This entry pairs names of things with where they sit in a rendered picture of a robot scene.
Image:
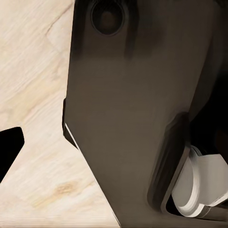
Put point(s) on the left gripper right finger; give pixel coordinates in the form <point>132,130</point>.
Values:
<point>220,141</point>

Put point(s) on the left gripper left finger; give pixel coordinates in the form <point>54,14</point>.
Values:
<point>11,142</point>

